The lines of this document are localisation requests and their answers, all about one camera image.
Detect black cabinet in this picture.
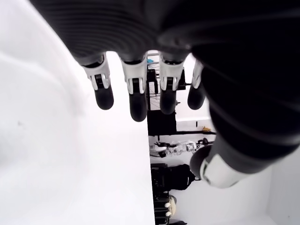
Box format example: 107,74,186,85
147,110,177,137

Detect beige plush toy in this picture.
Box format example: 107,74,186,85
164,195,178,218

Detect black backpack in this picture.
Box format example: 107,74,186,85
150,163,202,194

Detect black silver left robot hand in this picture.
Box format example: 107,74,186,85
30,0,300,189

